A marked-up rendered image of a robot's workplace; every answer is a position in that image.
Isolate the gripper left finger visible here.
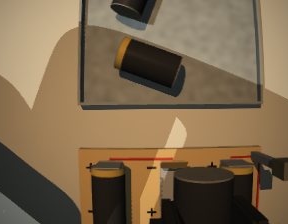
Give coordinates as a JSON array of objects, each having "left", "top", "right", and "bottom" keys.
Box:
[{"left": 149, "top": 199, "right": 180, "bottom": 224}]

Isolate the black battery with copper top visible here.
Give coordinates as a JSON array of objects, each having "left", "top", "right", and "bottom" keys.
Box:
[
  {"left": 173, "top": 167, "right": 234, "bottom": 224},
  {"left": 220, "top": 162, "right": 254, "bottom": 204},
  {"left": 91, "top": 164, "right": 126, "bottom": 224},
  {"left": 110, "top": 0, "right": 148, "bottom": 19},
  {"left": 114, "top": 37, "right": 183, "bottom": 88}
]

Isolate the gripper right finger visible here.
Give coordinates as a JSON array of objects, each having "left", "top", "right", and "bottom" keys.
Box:
[{"left": 232, "top": 195, "right": 269, "bottom": 224}]

